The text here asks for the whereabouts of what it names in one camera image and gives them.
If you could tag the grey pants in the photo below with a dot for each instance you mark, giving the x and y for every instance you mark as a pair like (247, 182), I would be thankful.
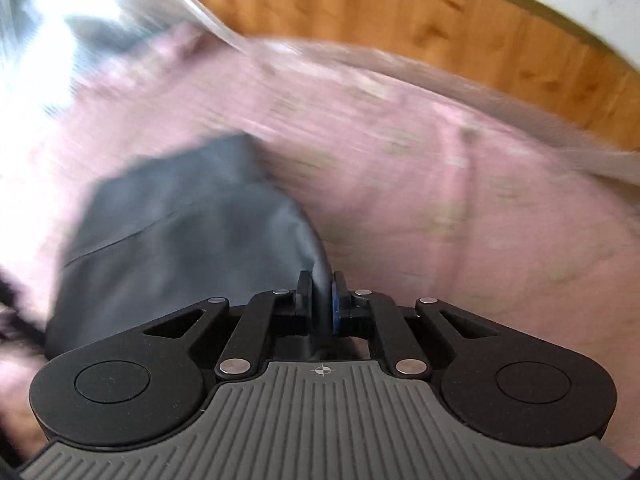
(175, 240)

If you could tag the pink printed blanket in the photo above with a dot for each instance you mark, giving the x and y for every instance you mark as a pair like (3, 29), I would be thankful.
(450, 200)

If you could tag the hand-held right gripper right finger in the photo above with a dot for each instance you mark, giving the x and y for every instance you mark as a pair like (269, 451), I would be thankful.
(337, 305)

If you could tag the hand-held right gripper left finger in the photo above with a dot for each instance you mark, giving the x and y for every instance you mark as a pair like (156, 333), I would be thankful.
(303, 300)

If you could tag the clear bubble wrap sheet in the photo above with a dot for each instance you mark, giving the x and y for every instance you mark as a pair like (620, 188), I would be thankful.
(500, 105)

